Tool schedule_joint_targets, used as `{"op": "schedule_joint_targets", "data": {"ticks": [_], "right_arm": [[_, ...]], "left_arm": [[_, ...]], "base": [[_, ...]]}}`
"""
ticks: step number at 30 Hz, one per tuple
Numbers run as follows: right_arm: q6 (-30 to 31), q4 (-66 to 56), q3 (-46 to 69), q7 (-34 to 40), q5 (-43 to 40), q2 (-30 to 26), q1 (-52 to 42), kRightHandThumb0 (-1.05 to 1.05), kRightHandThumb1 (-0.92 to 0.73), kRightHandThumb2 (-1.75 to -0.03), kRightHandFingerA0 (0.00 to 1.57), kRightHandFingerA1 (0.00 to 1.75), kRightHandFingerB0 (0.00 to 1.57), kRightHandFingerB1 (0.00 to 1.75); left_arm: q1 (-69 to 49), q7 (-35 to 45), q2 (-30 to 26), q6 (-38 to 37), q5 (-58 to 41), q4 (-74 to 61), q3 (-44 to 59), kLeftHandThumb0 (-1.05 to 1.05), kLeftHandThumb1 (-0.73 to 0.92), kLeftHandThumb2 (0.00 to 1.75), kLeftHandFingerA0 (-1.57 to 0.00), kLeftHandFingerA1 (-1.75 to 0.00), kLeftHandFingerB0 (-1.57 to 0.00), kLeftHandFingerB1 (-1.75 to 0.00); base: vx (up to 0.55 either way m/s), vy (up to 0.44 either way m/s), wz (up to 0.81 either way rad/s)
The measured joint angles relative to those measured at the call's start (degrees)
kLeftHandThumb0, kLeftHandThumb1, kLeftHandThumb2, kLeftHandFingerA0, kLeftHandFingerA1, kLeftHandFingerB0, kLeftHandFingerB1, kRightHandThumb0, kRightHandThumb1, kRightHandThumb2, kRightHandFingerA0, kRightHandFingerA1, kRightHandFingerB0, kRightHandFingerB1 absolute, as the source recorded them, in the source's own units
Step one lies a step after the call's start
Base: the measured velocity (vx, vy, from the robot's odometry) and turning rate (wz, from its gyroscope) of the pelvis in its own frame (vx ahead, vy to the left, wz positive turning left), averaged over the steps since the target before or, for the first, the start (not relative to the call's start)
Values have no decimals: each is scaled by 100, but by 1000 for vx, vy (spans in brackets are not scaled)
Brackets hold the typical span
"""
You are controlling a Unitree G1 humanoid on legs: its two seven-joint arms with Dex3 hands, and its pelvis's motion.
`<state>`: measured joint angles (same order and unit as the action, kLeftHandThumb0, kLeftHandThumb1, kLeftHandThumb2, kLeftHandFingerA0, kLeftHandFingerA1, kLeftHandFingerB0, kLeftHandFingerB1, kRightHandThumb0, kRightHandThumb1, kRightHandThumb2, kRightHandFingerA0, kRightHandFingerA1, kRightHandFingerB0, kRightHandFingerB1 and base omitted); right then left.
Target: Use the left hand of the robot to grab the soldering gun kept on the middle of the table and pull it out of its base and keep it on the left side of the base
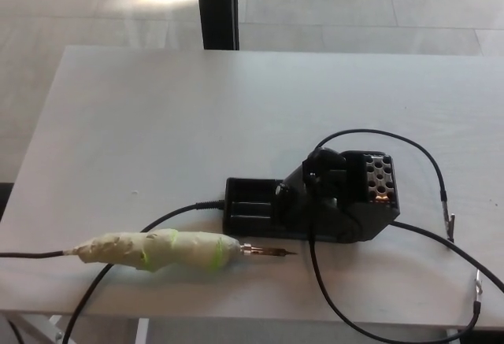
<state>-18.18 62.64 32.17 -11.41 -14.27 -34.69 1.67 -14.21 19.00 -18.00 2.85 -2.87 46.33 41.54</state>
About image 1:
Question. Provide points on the black window frame post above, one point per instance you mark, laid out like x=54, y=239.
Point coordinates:
x=218, y=5

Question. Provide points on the black lead with alligator clip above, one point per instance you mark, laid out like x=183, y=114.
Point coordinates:
x=450, y=226
x=478, y=293

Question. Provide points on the tape-wrapped soldering iron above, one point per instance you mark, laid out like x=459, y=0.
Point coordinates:
x=177, y=249

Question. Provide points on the white table leg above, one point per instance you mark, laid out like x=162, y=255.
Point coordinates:
x=454, y=338
x=142, y=332

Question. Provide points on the black soldering iron stand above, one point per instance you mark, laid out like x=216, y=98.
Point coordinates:
x=252, y=212

